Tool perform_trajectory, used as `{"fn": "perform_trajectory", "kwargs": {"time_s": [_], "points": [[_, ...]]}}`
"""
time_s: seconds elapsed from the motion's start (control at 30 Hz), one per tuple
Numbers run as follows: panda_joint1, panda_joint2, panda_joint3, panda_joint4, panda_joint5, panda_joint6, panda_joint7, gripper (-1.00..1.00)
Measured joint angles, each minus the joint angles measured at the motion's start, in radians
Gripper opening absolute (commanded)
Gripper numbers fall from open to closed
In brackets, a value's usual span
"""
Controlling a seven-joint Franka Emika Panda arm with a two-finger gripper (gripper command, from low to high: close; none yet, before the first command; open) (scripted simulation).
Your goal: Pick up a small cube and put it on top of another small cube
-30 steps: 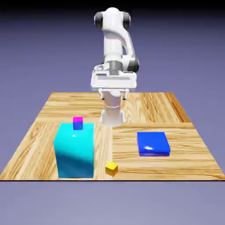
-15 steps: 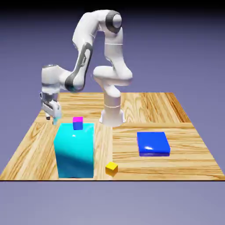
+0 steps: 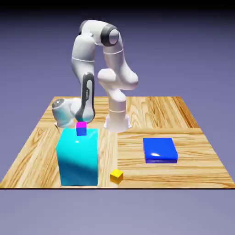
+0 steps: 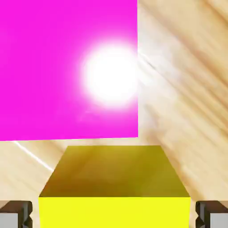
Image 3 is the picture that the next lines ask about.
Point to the small yellow cube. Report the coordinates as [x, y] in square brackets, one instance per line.
[116, 175]

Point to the small magenta cube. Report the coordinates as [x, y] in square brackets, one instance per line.
[81, 125]

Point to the small blue cube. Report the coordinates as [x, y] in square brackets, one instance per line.
[81, 131]

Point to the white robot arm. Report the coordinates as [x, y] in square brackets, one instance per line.
[113, 64]

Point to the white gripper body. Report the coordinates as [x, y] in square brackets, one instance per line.
[64, 126]

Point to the large cyan box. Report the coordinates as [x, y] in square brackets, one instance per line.
[78, 157]

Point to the large blue box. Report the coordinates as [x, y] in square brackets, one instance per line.
[158, 147]

